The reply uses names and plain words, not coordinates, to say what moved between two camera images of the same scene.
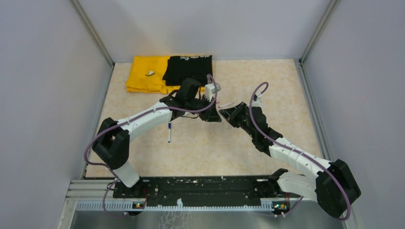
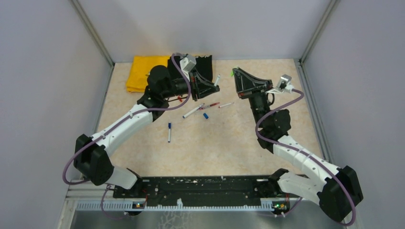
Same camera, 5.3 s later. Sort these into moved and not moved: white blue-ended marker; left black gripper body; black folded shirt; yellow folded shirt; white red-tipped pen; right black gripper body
Moved: right black gripper body; left black gripper body
Not moved: white blue-ended marker; black folded shirt; white red-tipped pen; yellow folded shirt
